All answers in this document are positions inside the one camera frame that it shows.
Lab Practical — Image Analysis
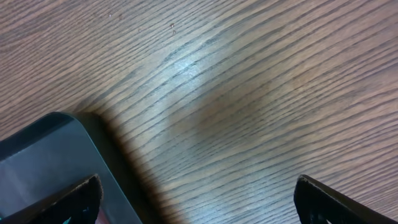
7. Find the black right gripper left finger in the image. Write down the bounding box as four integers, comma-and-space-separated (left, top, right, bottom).
1, 174, 103, 224

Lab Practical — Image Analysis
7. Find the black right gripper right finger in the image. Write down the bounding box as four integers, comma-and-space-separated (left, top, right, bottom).
294, 175, 397, 224

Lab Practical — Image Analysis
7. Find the black water tray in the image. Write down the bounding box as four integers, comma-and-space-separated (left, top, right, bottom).
1, 112, 143, 223

